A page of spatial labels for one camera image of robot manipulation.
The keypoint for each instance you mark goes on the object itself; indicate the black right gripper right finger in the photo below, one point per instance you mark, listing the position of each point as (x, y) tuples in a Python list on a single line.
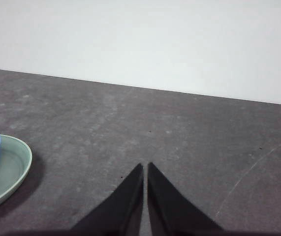
[(169, 211)]

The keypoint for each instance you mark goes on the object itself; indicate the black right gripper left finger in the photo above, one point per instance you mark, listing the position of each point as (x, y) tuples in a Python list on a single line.
[(123, 209)]

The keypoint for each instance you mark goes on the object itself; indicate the green plate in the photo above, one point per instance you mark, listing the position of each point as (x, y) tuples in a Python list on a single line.
[(9, 177)]

